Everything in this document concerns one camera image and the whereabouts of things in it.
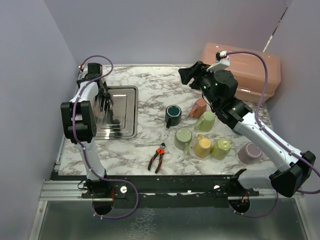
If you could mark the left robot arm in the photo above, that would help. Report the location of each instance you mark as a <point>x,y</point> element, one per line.
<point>80,127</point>

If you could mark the dark teal mug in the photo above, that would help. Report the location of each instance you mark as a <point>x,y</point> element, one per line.
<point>173,115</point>

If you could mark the sage green mug upright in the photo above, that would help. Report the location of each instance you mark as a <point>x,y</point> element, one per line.
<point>182,140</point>

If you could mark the pink terracotta mug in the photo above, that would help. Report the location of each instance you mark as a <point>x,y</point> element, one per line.
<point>199,107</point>

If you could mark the yellow mug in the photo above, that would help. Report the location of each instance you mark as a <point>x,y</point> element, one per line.
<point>202,146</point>

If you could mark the mauve purple mug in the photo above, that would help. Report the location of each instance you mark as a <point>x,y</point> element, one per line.
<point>249,153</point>

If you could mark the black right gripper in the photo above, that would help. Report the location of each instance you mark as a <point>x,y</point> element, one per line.
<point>186,74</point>

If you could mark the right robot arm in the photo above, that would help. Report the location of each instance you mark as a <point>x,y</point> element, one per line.
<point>292,167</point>

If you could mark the light green mug lying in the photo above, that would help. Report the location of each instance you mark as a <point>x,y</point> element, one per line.
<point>206,122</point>

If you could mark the lime green faceted mug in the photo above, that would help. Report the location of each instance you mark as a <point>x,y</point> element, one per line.
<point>221,148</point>

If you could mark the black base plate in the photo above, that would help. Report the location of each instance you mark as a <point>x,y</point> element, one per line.
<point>156,191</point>

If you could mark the aluminium rail frame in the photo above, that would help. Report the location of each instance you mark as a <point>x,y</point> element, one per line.
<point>65,190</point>

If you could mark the steel tray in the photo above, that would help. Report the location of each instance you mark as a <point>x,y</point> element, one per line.
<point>116,115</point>

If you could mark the pink and blue mug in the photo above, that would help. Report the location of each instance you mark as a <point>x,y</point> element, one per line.
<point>238,132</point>

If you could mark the pink plastic storage box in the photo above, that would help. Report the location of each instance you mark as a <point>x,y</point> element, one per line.
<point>248,70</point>

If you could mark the clear handle screwdriver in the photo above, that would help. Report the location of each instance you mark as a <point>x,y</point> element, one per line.
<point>147,145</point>

